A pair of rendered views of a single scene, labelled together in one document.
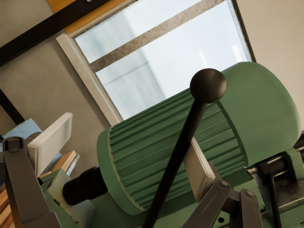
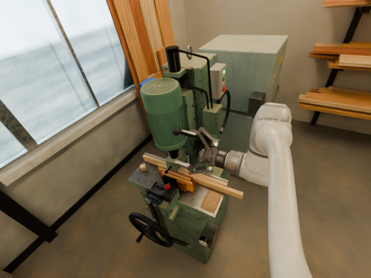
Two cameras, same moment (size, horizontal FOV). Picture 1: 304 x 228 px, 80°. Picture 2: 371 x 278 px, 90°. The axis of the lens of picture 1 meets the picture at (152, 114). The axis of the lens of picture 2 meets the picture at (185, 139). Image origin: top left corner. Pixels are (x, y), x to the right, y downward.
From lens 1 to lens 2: 0.65 m
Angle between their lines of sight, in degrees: 47
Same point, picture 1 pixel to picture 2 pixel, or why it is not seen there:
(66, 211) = (180, 156)
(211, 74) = (177, 132)
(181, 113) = (165, 124)
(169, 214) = (189, 124)
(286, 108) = (173, 94)
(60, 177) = (169, 160)
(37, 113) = (82, 184)
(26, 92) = (64, 197)
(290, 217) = (197, 83)
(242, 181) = (185, 100)
